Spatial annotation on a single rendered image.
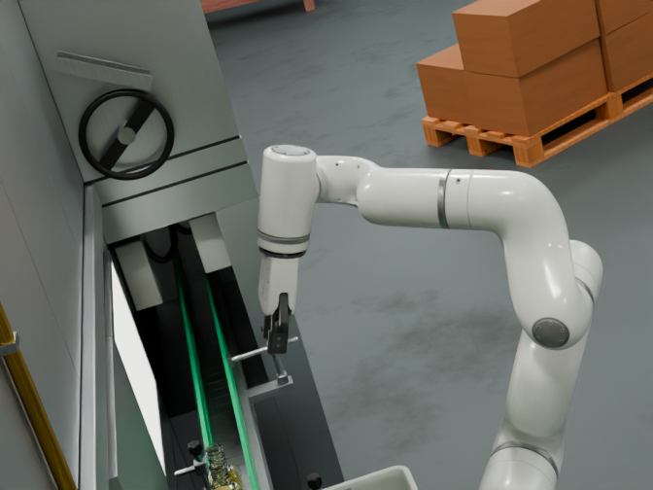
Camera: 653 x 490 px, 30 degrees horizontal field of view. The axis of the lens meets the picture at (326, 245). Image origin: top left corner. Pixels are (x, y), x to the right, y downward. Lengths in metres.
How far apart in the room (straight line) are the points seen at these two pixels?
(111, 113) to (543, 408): 1.30
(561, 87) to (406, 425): 2.57
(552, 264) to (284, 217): 0.42
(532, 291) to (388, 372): 3.10
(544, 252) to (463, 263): 3.77
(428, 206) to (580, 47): 4.82
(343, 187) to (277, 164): 0.14
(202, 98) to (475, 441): 1.95
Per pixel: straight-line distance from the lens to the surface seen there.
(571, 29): 6.49
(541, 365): 1.91
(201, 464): 2.46
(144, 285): 3.07
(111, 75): 2.72
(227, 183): 2.87
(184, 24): 2.76
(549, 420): 1.96
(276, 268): 1.91
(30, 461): 1.45
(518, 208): 1.77
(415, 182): 1.81
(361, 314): 5.32
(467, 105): 6.68
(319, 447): 3.20
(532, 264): 1.78
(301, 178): 1.87
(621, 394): 4.42
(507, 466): 2.05
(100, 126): 2.80
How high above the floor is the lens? 2.42
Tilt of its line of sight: 23 degrees down
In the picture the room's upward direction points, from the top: 16 degrees counter-clockwise
